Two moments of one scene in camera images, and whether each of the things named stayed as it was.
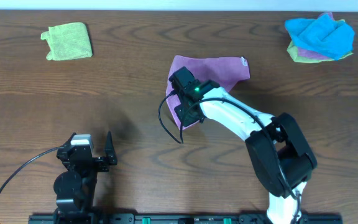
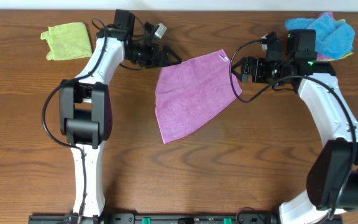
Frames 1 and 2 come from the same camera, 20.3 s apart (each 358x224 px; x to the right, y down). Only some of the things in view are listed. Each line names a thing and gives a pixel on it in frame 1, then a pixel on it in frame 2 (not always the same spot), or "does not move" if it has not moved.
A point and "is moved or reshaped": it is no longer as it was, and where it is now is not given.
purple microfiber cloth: (225, 71) is moved or reshaped
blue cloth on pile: (322, 36) does not move
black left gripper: (90, 160) -> (156, 55)
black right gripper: (188, 121) -> (248, 61)
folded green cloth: (68, 42) does not move
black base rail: (182, 219) does not move
